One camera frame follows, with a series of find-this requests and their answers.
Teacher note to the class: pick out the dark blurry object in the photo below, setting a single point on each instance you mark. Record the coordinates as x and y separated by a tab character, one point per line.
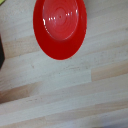
1	53

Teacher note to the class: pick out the orange-red plastic bowl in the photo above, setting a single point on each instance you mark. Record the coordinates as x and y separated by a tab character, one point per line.
60	30

